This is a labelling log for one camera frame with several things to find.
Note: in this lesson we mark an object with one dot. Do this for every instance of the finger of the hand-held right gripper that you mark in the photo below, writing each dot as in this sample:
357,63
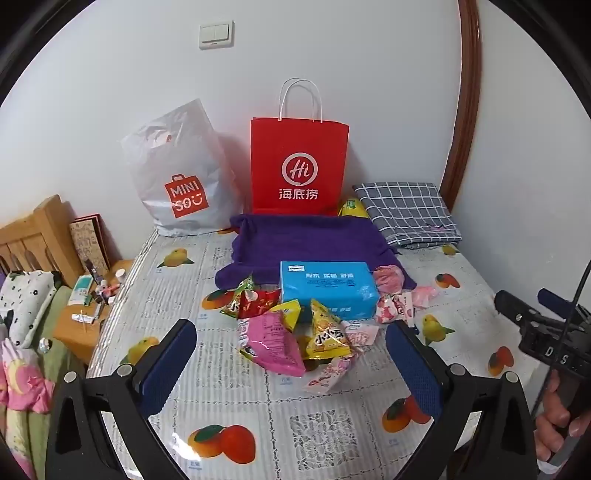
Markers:
515,309
556,300

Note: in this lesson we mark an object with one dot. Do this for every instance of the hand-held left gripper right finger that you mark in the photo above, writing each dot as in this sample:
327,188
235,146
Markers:
415,374

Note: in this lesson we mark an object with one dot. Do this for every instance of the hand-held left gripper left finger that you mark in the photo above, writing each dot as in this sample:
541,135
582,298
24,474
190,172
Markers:
168,369

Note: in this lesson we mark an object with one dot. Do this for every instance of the pink white snack packet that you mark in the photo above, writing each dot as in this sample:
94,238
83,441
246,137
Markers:
362,333

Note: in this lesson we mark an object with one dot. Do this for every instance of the strawberry print snack packet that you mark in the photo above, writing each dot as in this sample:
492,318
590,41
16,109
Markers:
392,309

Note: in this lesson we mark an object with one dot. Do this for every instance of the pink bear snack bar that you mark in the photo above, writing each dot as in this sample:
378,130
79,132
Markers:
328,376

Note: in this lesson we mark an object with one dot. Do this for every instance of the green triangular snack packet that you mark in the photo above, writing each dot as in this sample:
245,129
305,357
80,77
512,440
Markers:
235,300

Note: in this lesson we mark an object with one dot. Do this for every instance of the yellow triangular snack packet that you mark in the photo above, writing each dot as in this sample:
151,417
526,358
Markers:
325,337

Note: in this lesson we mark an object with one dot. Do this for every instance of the magenta snack bag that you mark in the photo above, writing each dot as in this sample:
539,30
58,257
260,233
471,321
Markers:
272,344

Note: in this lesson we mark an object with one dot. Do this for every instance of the red snack packet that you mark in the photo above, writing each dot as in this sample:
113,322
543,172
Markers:
261,302

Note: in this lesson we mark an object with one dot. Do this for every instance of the small yellow snack packet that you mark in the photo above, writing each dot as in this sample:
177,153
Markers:
288,311

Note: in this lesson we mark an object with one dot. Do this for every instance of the person's right hand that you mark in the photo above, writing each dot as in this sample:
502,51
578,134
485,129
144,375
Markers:
551,424

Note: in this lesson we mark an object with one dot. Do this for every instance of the wooden nightstand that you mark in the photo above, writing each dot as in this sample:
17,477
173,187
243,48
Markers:
76,339

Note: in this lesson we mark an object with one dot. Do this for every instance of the white squeeze tube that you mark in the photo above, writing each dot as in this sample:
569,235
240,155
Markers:
85,317

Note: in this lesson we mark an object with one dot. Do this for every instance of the fruit print tablecloth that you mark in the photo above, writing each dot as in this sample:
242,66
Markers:
258,415

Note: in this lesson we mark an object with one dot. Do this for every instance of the white green tube box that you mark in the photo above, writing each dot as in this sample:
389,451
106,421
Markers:
81,290

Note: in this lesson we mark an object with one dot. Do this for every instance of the green quilt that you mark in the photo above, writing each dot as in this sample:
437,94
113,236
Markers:
60,318

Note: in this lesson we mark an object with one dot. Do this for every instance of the blue tissue pack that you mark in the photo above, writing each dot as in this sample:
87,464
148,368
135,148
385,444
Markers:
328,290

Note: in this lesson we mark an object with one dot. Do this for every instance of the dark cosmetic tube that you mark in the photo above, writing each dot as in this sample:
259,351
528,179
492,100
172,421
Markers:
94,272

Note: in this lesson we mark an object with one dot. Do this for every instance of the silver foil wrapper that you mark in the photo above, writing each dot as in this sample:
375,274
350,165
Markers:
45,345

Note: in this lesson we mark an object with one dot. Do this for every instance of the pink moon print blanket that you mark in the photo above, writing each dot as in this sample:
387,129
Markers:
25,387

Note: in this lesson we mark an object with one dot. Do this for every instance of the grey checked folded cloth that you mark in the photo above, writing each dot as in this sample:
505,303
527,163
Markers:
406,212

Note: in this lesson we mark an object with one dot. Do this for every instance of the patterned book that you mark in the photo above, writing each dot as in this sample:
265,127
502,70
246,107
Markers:
90,242

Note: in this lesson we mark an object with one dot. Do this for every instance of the white floral pillow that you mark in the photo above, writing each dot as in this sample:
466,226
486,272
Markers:
27,300

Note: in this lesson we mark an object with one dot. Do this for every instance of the yellow green snack bag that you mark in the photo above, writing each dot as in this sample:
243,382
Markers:
353,208

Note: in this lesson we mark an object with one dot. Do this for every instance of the purple towel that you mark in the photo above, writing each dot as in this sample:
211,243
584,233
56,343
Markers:
300,240

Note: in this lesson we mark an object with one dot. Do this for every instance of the wooden headboard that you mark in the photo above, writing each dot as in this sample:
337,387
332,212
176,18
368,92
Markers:
37,230

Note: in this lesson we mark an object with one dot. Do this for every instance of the white plastic shopping bag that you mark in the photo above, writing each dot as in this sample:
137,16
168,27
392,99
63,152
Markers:
180,166

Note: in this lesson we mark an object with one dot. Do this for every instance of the red paper bag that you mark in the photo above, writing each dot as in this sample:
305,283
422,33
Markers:
300,152

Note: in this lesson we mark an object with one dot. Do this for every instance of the brown wooden door frame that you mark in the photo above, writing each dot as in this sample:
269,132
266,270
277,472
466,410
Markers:
468,92

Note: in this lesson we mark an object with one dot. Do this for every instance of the white light switch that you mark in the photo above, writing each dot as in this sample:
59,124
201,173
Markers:
216,34

